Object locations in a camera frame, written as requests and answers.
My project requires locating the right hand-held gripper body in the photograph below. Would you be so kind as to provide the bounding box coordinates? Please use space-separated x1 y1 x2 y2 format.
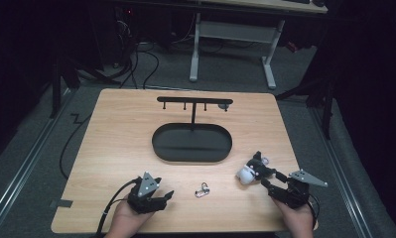
274 169 329 209

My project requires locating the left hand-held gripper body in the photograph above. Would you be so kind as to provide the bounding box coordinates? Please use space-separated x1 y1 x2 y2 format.
127 171 169 214

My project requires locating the black and white plush toy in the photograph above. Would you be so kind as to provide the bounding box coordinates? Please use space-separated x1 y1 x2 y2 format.
235 151 278 186

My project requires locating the silver carabiner clip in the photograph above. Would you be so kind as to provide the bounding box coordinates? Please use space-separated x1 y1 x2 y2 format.
194 181 210 199

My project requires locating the black hook stand with tray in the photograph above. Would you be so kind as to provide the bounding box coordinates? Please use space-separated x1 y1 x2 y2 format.
151 95 234 164

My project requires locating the person's left hand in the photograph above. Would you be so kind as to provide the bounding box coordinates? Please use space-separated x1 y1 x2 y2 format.
104 200 154 238

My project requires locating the person's right hand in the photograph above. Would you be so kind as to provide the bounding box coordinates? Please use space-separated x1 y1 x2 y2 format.
272 197 317 238

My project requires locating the grey tape strip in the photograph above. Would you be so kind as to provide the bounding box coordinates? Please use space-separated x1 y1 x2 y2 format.
49 198 74 209

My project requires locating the black metal stand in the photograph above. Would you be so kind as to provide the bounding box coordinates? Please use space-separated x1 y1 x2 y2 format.
274 73 336 141
49 54 81 119

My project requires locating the small red object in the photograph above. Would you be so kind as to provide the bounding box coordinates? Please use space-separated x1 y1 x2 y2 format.
286 41 300 55

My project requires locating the white desk with metal legs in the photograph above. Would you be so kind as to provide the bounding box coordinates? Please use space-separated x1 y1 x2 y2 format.
189 0 330 90

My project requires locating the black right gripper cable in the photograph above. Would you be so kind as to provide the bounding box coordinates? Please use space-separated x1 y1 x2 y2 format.
307 193 321 230

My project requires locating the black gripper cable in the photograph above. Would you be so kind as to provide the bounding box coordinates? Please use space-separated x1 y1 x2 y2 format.
307 193 321 230
95 178 141 238

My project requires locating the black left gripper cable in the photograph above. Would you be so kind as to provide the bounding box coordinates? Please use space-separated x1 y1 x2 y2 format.
95 178 141 238

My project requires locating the metal floor rail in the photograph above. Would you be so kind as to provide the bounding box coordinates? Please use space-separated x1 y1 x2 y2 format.
0 88 74 230
309 108 374 238

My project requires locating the thin black floor cable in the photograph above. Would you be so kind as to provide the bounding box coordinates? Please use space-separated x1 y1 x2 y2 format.
59 112 93 181

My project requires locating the black floor cable bundle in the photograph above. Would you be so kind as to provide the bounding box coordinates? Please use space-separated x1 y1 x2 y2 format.
114 19 161 90

